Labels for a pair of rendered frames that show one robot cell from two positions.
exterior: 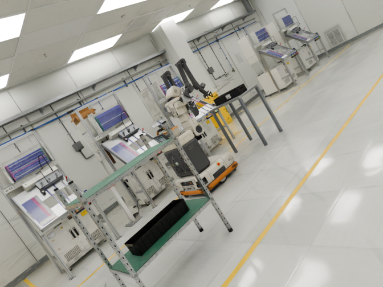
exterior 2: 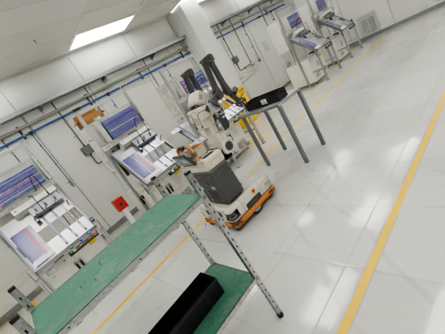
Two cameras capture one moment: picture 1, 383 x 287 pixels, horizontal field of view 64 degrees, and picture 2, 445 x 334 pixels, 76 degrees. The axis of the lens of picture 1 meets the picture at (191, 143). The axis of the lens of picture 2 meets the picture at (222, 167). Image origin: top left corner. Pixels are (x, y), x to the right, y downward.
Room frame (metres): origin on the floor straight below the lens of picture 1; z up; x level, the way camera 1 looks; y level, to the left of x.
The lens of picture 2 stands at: (1.11, -0.13, 1.44)
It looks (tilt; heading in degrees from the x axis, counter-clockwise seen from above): 17 degrees down; 2
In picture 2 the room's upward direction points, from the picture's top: 31 degrees counter-clockwise
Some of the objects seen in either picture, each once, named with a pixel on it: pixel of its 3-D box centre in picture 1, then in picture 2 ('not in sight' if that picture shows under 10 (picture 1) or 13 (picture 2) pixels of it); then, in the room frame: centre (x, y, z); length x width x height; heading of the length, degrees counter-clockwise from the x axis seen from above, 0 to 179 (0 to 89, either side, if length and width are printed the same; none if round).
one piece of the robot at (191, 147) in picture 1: (184, 150); (210, 172); (4.01, 0.13, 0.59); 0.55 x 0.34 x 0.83; 33
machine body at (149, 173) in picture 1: (143, 181); (163, 193); (5.29, 1.05, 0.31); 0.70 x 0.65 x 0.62; 127
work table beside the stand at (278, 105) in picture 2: (245, 120); (282, 129); (4.67, -0.89, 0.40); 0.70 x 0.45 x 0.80; 33
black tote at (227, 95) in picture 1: (229, 95); (265, 99); (4.65, -0.87, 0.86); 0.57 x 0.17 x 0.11; 33
